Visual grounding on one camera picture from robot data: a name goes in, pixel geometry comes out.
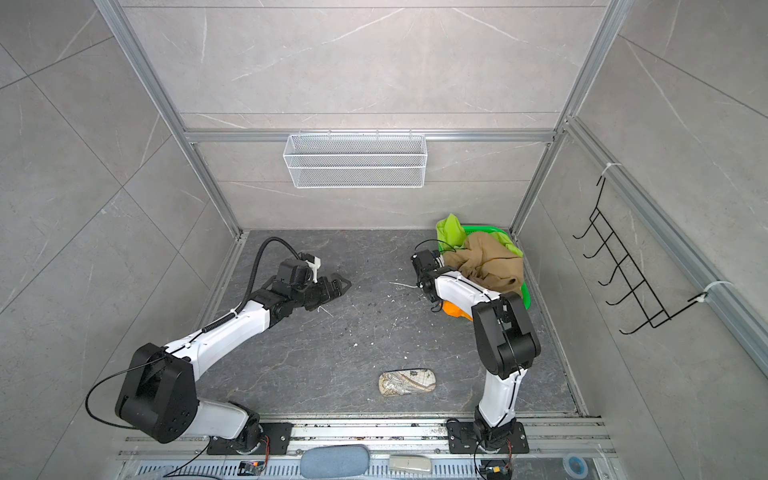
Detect blue tape roll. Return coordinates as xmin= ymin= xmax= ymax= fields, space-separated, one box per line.
xmin=563 ymin=454 xmax=589 ymax=480

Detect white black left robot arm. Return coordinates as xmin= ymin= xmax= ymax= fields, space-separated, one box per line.
xmin=114 ymin=236 xmax=352 ymax=454

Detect small electronics board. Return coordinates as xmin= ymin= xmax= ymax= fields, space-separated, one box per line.
xmin=237 ymin=460 xmax=267 ymax=477

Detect white wire mesh basket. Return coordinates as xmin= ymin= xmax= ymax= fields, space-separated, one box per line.
xmin=283 ymin=133 xmax=428 ymax=189

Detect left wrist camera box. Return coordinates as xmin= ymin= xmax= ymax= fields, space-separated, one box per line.
xmin=276 ymin=258 xmax=314 ymax=288

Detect tan khaki shorts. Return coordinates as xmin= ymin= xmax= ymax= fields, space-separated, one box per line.
xmin=442 ymin=232 xmax=524 ymax=295

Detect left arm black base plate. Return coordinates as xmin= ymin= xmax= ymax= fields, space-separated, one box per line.
xmin=206 ymin=422 xmax=293 ymax=456

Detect lime green shorts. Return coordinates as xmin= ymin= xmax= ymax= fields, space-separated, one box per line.
xmin=436 ymin=214 xmax=524 ymax=257

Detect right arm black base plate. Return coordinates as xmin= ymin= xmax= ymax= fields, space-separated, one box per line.
xmin=445 ymin=418 xmax=530 ymax=455

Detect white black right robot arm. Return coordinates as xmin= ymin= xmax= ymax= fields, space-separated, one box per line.
xmin=412 ymin=255 xmax=541 ymax=454

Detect orange shorts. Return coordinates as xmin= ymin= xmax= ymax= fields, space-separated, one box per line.
xmin=441 ymin=300 xmax=473 ymax=321

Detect blue grey oval pad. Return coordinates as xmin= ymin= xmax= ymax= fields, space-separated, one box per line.
xmin=300 ymin=445 xmax=370 ymax=479

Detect patterned folded cloth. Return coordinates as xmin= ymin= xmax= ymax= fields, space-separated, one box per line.
xmin=378 ymin=368 xmax=437 ymax=397

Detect black wire hook rack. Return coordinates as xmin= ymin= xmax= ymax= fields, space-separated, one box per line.
xmin=572 ymin=176 xmax=709 ymax=336

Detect green plastic basket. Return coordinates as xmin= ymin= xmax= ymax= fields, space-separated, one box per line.
xmin=460 ymin=226 xmax=531 ymax=309

